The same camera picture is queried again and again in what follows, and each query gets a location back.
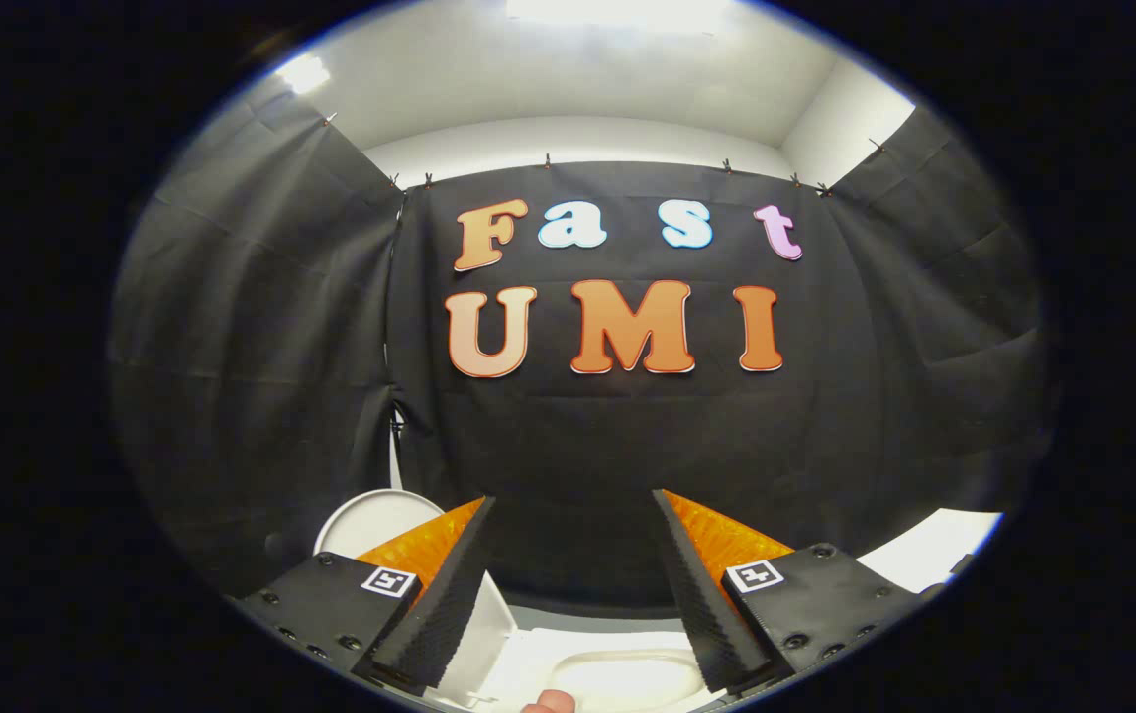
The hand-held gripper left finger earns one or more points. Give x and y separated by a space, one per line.
449 599

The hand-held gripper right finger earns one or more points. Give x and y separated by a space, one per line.
696 604

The white drawer cabinet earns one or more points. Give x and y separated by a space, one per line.
924 550

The black backdrop cloth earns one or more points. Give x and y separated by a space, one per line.
587 436

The large ceiling light panel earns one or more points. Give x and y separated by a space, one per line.
617 12

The small ceiling light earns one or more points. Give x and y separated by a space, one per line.
303 73

